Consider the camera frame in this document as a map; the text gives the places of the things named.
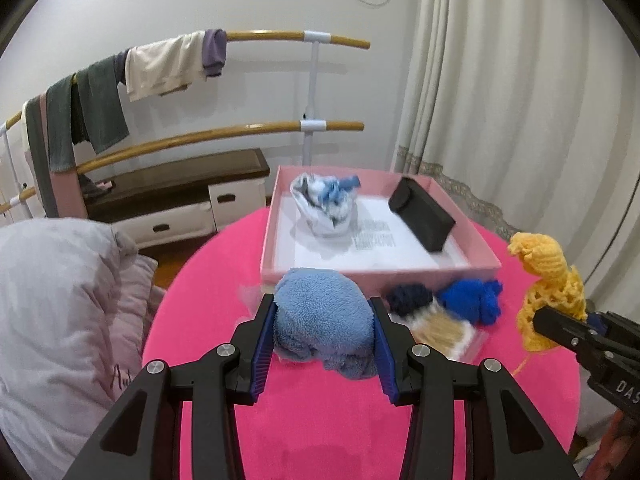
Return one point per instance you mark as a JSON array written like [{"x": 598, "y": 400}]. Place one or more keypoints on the wooden barre with white stand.
[{"x": 280, "y": 36}]

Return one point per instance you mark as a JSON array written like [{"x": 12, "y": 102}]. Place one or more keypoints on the black textured case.
[{"x": 425, "y": 215}]

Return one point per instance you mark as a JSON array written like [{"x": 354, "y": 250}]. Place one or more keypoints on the navy yarn pom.
[{"x": 410, "y": 297}]

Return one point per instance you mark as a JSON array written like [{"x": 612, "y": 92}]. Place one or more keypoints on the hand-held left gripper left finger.
[{"x": 265, "y": 350}]

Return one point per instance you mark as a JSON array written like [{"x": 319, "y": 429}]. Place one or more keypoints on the cream garment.
[{"x": 160, "y": 70}]

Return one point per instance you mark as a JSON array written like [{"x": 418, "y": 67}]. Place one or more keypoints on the reddish cloth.
[{"x": 622, "y": 445}]

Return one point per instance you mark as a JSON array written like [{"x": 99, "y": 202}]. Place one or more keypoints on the white and blue sock bundle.
[{"x": 320, "y": 215}]

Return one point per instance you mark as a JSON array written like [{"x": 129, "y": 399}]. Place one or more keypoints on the clear bag of cotton swabs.
[{"x": 440, "y": 330}]

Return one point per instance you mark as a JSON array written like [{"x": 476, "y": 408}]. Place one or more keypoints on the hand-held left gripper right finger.
[{"x": 385, "y": 360}]

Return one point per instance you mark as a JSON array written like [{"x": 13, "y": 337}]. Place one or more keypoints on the low cabinet with white drawers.
[{"x": 175, "y": 185}]

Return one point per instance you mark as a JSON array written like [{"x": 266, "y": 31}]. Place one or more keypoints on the grey towel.
[{"x": 57, "y": 125}]

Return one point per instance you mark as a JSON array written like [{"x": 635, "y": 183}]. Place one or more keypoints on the light blue fleece towel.
[{"x": 320, "y": 310}]

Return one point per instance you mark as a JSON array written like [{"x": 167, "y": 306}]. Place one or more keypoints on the purple garment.
[{"x": 215, "y": 55}]

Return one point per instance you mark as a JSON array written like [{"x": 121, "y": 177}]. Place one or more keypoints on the pink cardboard box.
[{"x": 370, "y": 280}]

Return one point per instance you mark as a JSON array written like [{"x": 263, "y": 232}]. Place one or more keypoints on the cream curtain with lace trim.
[{"x": 500, "y": 85}]

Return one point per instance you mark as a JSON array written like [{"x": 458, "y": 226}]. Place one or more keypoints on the small dark cloth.
[{"x": 95, "y": 187}]

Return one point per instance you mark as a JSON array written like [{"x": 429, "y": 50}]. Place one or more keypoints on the pale pink quilt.
[{"x": 60, "y": 310}]

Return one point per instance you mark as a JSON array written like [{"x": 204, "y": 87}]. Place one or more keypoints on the dark grey-green towel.
[{"x": 102, "y": 110}]

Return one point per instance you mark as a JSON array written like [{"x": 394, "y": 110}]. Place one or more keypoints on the pink garment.
[{"x": 65, "y": 195}]

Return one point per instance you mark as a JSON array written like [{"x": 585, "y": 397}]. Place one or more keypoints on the royal blue knitted cloth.
[{"x": 470, "y": 300}]

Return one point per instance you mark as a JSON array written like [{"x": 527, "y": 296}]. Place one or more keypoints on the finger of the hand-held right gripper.
[
  {"x": 560, "y": 327},
  {"x": 620, "y": 327}
]

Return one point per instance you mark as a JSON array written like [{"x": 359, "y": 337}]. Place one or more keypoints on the yellow crochet piece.
[{"x": 550, "y": 270}]

